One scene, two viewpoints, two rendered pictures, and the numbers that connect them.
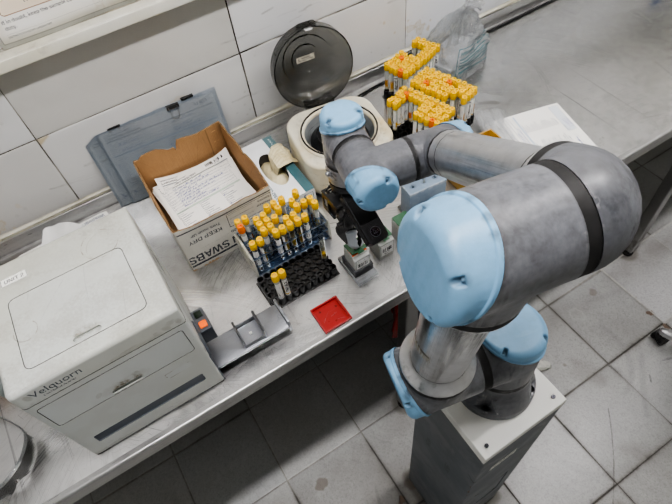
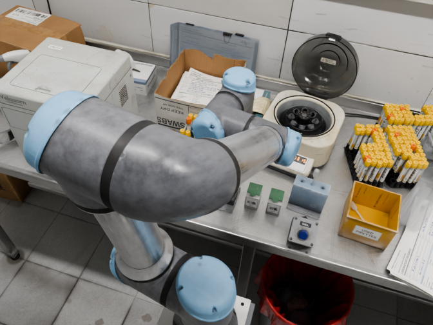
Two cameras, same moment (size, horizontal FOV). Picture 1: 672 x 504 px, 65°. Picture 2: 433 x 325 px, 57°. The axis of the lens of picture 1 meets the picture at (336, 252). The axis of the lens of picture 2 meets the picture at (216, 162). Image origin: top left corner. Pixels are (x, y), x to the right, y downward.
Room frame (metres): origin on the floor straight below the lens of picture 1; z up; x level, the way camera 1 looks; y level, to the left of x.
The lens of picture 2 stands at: (0.12, -0.48, 1.85)
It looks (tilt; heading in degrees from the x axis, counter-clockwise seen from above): 49 degrees down; 41
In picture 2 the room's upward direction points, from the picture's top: 3 degrees clockwise
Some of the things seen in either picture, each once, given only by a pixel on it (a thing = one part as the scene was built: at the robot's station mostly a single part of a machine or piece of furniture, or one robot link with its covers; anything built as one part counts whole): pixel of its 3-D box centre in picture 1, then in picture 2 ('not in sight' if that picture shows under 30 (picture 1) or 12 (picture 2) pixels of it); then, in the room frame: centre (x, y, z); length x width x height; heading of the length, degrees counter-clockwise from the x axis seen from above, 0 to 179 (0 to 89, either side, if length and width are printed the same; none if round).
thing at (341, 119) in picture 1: (343, 136); (237, 94); (0.69, -0.04, 1.27); 0.09 x 0.08 x 0.11; 14
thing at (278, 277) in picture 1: (294, 265); not in sight; (0.68, 0.10, 0.93); 0.17 x 0.09 x 0.11; 116
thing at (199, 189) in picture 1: (206, 193); (202, 93); (0.92, 0.30, 0.95); 0.29 x 0.25 x 0.15; 25
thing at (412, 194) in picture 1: (422, 196); (308, 195); (0.83, -0.23, 0.92); 0.10 x 0.07 x 0.10; 110
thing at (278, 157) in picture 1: (278, 173); (250, 114); (0.98, 0.12, 0.92); 0.24 x 0.12 x 0.10; 25
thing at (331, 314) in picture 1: (331, 314); not in sight; (0.57, 0.03, 0.88); 0.07 x 0.07 x 0.01; 25
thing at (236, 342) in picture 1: (240, 337); not in sight; (0.53, 0.22, 0.92); 0.21 x 0.07 x 0.05; 115
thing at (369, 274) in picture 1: (357, 264); (228, 195); (0.68, -0.05, 0.89); 0.09 x 0.05 x 0.04; 25
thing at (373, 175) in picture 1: (375, 171); (223, 122); (0.60, -0.08, 1.27); 0.11 x 0.11 x 0.08; 14
